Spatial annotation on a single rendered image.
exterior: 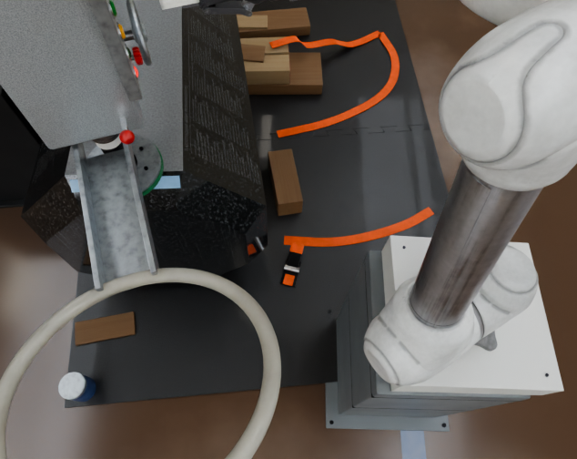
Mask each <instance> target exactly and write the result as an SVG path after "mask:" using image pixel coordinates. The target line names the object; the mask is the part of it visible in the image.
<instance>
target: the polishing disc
mask: <svg viewBox="0 0 577 459"><path fill-rule="evenodd" d="M131 146H132V149H133V153H134V158H135V162H136V166H137V174H138V177H139V181H140V186H141V189H142V194H143V197H144V196H145V195H146V194H147V193H149V192H150V191H151V190H152V189H153V188H154V187H155V186H156V185H157V183H158V182H159V181H160V179H161V177H162V174H163V170H164V162H163V159H162V156H161V153H160V151H159V150H158V148H157V147H156V146H155V145H154V144H153V143H152V142H151V141H149V140H148V139H146V138H143V137H140V136H137V135H135V140H134V142H133V143H131ZM139 147H143V148H144V149H143V150H142V151H141V150H139ZM102 154H104V153H103V152H102V150H101V148H99V147H98V146H96V147H95V148H94V149H93V150H92V151H91V153H90V154H89V156H88V157H89V158H91V157H94V156H98V155H102ZM145 166H147V167H148V170H144V167H145Z"/></svg>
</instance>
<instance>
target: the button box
mask: <svg viewBox="0 0 577 459"><path fill-rule="evenodd" d="M87 1H88V3H89V5H90V7H91V10H92V12H93V15H94V17H95V19H96V22H97V24H98V27H99V29H100V32H101V34H102V36H103V38H104V40H105V43H106V46H107V49H108V51H109V53H110V55H111V57H112V60H113V62H114V64H115V67H116V70H117V73H118V74H119V77H120V79H121V81H122V84H123V86H124V89H125V91H126V92H127V96H128V98H129V101H130V102H132V101H136V100H140V99H142V95H141V91H140V87H139V84H138V81H137V79H136V77H135V74H134V71H133V67H132V62H129V59H128V56H127V51H126V49H125V45H124V43H125V41H124V42H122V40H121V37H120V35H119V33H118V29H117V26H116V22H117V20H116V19H114V18H113V16H112V14H111V11H110V8H109V5H108V2H107V0H87Z"/></svg>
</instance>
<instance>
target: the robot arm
mask: <svg viewBox="0 0 577 459"><path fill-rule="evenodd" d="M262 1H264V0H246V1H245V0H243V1H242V2H241V0H236V1H232V0H159V2H160V4H161V8H162V9H163V10H164V9H168V8H173V7H178V6H181V7H182V8H188V7H192V6H197V5H199V6H200V8H201V9H203V11H204V13H205V14H242V15H245V16H252V12H251V10H252V8H253V7H254V5H257V4H259V3H260V2H262ZM460 1H461V2H462V3H463V4H464V5H466V6H467V7H468V8H469V9H470V10H471V11H472V12H474V13H475V14H477V15H479V16H480V17H482V18H484V19H486V20H487V21H489V22H491V23H493V24H495V25H497V27H495V28H494V29H492V30H491V31H490V32H489V33H488V34H486V35H485V36H483V37H482V38H481V39H480V40H479V41H478V42H476V43H475V44H474V45H473V46H472V47H471V48H470V49H469V50H468V51H467V52H466V53H465V54H464V55H463V57H462V58H461V59H460V60H459V62H458V63H457V64H456V66H455V67H454V68H453V69H452V70H451V72H450V74H449V76H448V77H447V79H446V81H445V83H444V85H443V87H442V90H441V92H440V101H439V116H440V124H441V128H442V130H443V133H444V135H445V137H446V139H447V140H448V142H449V143H450V145H451V146H452V147H453V149H454V150H455V151H456V152H457V153H458V154H459V155H461V157H462V161H461V164H460V166H459V169H458V171H457V174H456V177H455V179H454V181H453V183H452V186H451V189H450V193H449V195H448V197H447V200H446V202H445V205H444V207H443V210H442V213H441V214H440V218H439V221H438V223H437V226H436V229H435V230H434V233H433V235H432V238H431V241H430V245H429V247H428V249H427V252H426V254H425V257H424V259H423V262H422V264H421V266H420V270H419V273H418V275H417V276H416V277H412V278H410V279H408V280H406V281H404V282H403V283H402V284H401V285H400V286H399V287H398V289H397V290H396V292H395V293H394V295H393V296H392V297H391V299H390V300H389V302H388V303H387V304H386V306H385V307H384V308H383V309H382V310H381V312H380V314H379V315H378V316H377V317H375V318H374V319H373V320H372V321H371V323H370V325H369V328H368V329H367V331H366V334H365V337H364V345H363V349H364V352H365V355H366V357H367V359H368V360H369V363H370V364H371V366H372V367H373V368H374V370H375V371H376V372H377V374H378V375H379V376H380V377H381V378H382V379H383V380H384V381H386V382H387V383H393V384H396V385H398V386H400V385H412V384H416V383H422V382H425V381H427V380H429V378H431V377H433V376H434V375H436V374H437V373H439V372H441V371H442V370H444V369H445V368H447V367H448V366H450V365H451V364H452V363H454V362H455V361H456V360H458V359H459V358H460V357H461V356H462V355H463V354H464V353H465V352H467V351H468V350H469V349H470V348H471V347H472V346H473V345H477V346H480V347H482V348H483V349H484V350H486V351H489V352H491V351H493V350H495V349H496V348H497V345H498V343H497V340H496V336H495V330H497V329H498V328H500V327H501V326H502V325H503V324H505V323H506V322H508V321H509V320H511V319H512V318H514V317H515V316H517V315H519V314H520V313H522V312H523V311H524V310H526V309H527V308H528V307H529V306H530V305H531V302H532V301H533V299H534V296H535V294H536V291H537V288H538V273H537V271H536V269H535V268H534V265H533V263H532V262H531V260H530V259H529V258H528V257H527V256H526V255H525V254H524V253H523V252H521V251H520V250H517V249H515V248H514V247H513V246H510V245H508V244H509V242H510V240H511V238H512V237H513V235H514V233H515V232H516V230H517V229H518V228H519V226H520V225H521V223H522V221H523V219H524V218H525V216H526V215H527V213H528V211H529V210H530V208H531V206H532V204H533V203H534V201H535V200H536V199H537V197H538V196H539V194H540V192H541V191H542V189H543V187H546V186H549V185H551V184H553V183H555V182H557V181H558V180H560V179H562V178H563V177H564V176H565V175H567V174H568V172H569V171H570V170H571V169H572V168H573V167H574V166H575V165H576V164H577V0H460Z"/></svg>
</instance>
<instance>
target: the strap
mask: <svg viewBox="0 0 577 459"><path fill-rule="evenodd" d="M378 37H379V38H380V40H381V42H382V43H383V45H384V46H385V47H386V48H387V50H388V52H389V54H390V59H391V72H390V79H389V81H388V83H387V84H386V86H385V87H384V88H383V89H382V90H381V91H380V92H379V93H378V94H377V95H376V96H375V97H373V98H371V99H370V100H368V101H366V102H365V103H363V104H361V105H359V106H357V107H354V108H353V109H351V110H348V111H346V112H344V113H341V114H339V115H336V116H335V117H330V118H327V119H324V120H320V121H318V122H314V123H310V124H307V125H302V126H298V127H291V128H286V129H281V130H278V131H277V133H278V137H279V138H282V137H286V136H290V135H295V134H298V133H303V132H308V131H311V130H315V129H319V128H324V127H327V126H330V125H333V124H336V123H339V122H340V121H343V120H345V119H348V118H350V117H354V116H356V115H358V114H359V113H361V112H363V111H365V110H367V109H369V108H371V107H373V106H375V105H376V104H378V103H379V102H380V101H381V100H382V99H383V98H384V97H386V95H388V93H389V92H390V91H391V90H392V89H393V88H394V86H395V84H396V82H397V80H398V76H399V71H400V62H399V58H398V54H397V52H396V50H395V48H394V46H393V45H392V43H391V42H390V41H389V39H388V38H387V37H386V35H385V34H384V32H382V33H380V32H379V31H376V32H374V33H372V34H369V35H367V36H364V37H362V38H360V39H358V40H355V41H351V42H343V41H339V40H335V39H323V40H319V41H314V42H306V43H305V42H300V41H299V40H298V38H297V37H296V36H287V37H284V38H281V39H278V40H275V41H272V42H269V43H270V45H271V47H272V48H275V47H278V46H283V45H285V44H289V43H293V42H300V43H302V44H303V45H304V46H305V47H306V48H314V47H320V46H328V45H341V46H346V47H354V46H360V45H363V44H365V43H368V42H369V41H371V40H373V39H375V38H378ZM433 214H434V213H433V212H432V210H431V209H430V208H429V207H427V208H426V209H424V210H423V211H421V212H419V213H417V214H416V215H414V216H412V217H410V218H408V219H405V220H403V221H401V222H399V223H396V224H393V225H390V226H388V227H385V228H382V229H376V230H373V231H369V232H365V233H360V234H356V235H351V236H345V237H336V238H310V237H294V236H284V245H291V242H295V243H298V244H302V245H304V246H313V247H333V246H343V245H350V244H356V243H361V242H365V241H370V240H375V239H379V238H383V237H386V236H389V235H391V234H394V233H397V232H400V231H403V230H406V229H408V228H410V227H413V226H415V225H417V224H419V223H420V222H422V221H424V220H425V219H427V218H428V217H430V216H432V215H433Z"/></svg>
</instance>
